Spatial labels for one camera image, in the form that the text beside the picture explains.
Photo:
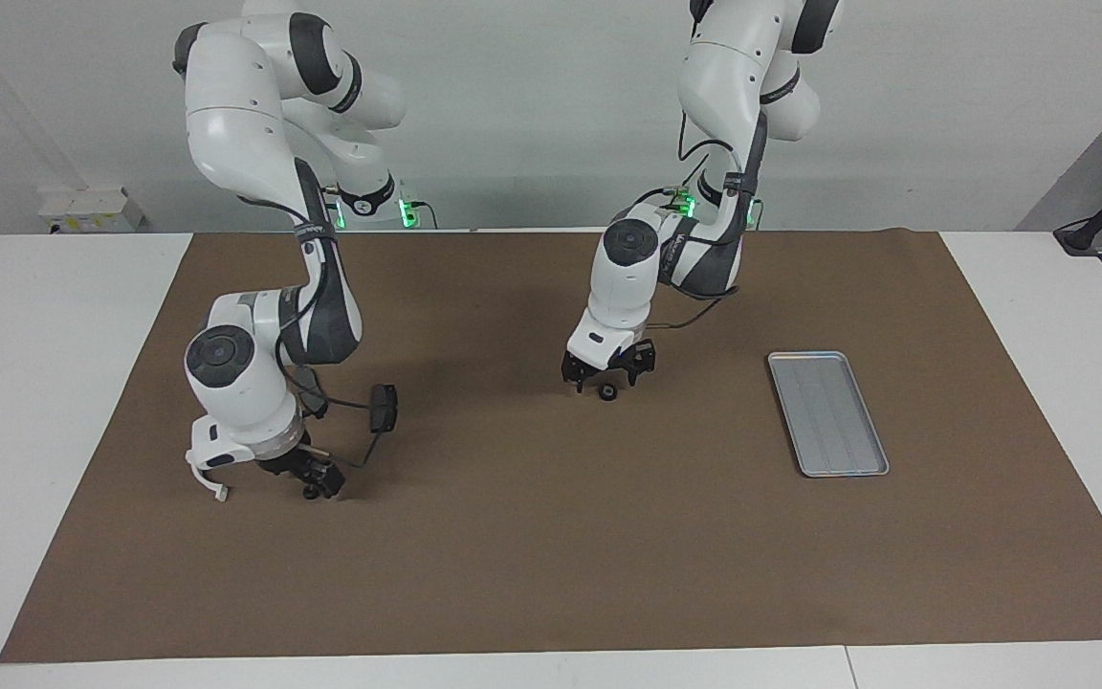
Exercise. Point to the dark rectangular brake pad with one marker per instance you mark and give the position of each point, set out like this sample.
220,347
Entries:
385,409

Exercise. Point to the white power strip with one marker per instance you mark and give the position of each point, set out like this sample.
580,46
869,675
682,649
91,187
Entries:
92,206

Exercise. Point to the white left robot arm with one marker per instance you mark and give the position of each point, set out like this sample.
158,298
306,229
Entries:
723,67

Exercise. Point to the dark curved brake pad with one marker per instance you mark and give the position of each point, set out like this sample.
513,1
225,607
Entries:
318,408

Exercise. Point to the brown table mat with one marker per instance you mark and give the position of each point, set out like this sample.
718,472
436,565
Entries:
608,555

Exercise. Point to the white curved plastic bracket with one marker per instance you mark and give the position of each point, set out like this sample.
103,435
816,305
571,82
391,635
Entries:
216,493

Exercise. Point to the silver metal tray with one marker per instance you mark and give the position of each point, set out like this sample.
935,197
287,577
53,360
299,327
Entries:
828,416

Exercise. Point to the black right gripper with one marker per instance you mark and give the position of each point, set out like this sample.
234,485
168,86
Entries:
291,464

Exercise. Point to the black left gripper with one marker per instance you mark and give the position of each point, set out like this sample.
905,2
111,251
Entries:
608,362

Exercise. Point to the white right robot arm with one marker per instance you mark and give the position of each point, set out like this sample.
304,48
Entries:
245,105

